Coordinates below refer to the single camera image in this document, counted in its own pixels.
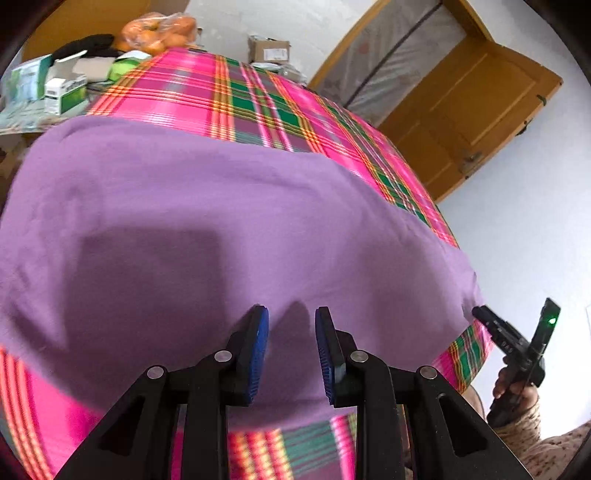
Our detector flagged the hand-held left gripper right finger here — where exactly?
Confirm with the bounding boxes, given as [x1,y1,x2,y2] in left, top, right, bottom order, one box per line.
[315,306,532,480]

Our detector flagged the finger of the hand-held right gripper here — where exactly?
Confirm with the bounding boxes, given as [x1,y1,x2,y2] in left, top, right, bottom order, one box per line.
[471,305,523,357]

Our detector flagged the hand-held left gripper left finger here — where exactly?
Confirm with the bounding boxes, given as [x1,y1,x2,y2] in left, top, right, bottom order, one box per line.
[54,305,271,480]

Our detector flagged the purple fleece garment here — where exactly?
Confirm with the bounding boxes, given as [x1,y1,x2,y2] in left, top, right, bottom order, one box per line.
[0,115,479,435]

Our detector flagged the person's right forearm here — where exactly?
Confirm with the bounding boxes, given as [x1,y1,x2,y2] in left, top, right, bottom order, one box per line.
[480,392,591,480]

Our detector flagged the person's right hand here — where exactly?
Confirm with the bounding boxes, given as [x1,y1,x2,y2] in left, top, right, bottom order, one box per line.
[492,365,539,412]

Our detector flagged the wooden door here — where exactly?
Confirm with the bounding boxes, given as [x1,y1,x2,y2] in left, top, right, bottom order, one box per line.
[376,0,565,204]

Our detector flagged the pink green plaid bed sheet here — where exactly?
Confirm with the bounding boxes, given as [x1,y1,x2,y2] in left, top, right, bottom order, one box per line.
[0,48,493,480]

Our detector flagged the brown cardboard box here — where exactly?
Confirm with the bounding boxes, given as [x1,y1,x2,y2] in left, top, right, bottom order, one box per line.
[248,34,291,65]

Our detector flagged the lime green box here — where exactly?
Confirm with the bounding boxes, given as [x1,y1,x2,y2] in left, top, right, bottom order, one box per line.
[108,51,153,79]

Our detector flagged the open white carton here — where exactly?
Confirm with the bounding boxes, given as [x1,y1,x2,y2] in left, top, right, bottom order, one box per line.
[44,50,89,114]

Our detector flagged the green printed papers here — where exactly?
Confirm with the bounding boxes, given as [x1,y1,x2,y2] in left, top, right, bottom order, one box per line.
[0,99,62,136]

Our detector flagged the bag of oranges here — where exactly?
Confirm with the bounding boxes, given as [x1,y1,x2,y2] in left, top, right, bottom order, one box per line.
[113,13,199,55]

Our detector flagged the black cloth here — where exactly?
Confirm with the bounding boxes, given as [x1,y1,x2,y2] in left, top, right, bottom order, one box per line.
[53,34,122,61]

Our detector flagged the green white medicine box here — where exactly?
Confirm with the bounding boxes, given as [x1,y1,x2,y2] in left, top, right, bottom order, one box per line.
[7,54,54,103]

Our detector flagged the metal door handle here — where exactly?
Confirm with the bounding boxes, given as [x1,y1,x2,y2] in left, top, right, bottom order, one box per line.
[459,150,484,176]

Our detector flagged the wooden door frame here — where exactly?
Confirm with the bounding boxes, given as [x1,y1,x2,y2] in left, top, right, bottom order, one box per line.
[307,0,394,89]

